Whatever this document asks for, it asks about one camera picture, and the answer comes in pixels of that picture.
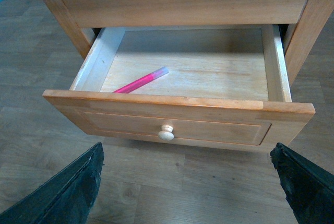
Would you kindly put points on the pink marker with white cap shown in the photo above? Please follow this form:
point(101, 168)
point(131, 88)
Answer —
point(143, 81)

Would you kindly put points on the round light wooden knob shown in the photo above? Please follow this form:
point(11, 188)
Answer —
point(166, 133)

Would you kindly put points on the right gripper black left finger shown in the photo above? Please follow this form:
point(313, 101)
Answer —
point(67, 197)

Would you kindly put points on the wooden top drawer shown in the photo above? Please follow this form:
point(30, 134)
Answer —
point(227, 87)

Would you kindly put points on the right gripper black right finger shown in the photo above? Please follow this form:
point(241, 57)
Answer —
point(308, 187)

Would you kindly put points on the wooden nightstand cabinet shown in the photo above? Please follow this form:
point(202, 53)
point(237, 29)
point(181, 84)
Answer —
point(305, 19)

